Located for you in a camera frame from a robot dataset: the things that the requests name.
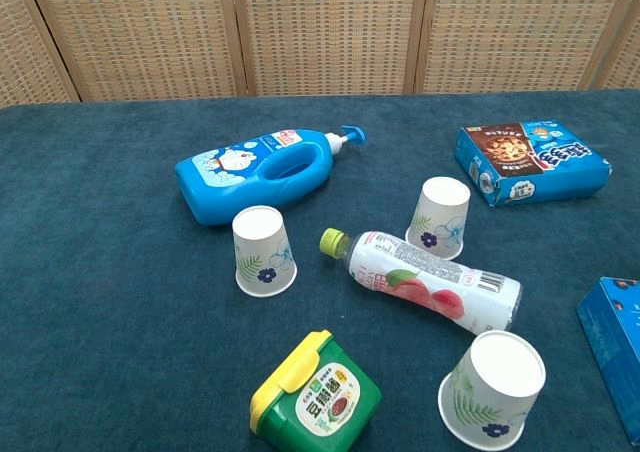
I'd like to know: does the green tub yellow lid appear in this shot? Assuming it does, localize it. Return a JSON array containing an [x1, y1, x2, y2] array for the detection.
[[249, 329, 383, 452]]

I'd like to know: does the blue pump detergent bottle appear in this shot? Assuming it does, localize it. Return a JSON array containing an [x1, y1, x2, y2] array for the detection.
[[174, 125, 368, 227]]

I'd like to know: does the white peach drink bottle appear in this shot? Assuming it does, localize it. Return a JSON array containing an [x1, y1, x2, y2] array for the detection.
[[319, 227, 523, 336]]

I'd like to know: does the teal table cloth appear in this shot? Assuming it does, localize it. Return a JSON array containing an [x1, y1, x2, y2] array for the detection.
[[0, 88, 640, 452]]

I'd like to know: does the blue chocolate chip cookie box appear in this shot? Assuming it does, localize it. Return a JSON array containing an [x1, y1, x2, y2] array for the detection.
[[575, 276, 640, 447]]

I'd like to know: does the blue cookie box brown panel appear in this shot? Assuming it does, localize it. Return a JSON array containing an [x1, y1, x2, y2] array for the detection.
[[453, 118, 613, 209]]

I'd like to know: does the woven rattan folding screen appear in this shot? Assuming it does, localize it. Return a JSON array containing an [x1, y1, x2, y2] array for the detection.
[[0, 0, 640, 109]]

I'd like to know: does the white floral paper cup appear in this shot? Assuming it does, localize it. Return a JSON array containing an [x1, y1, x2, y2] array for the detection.
[[437, 329, 547, 451], [404, 176, 472, 262], [231, 205, 298, 299]]

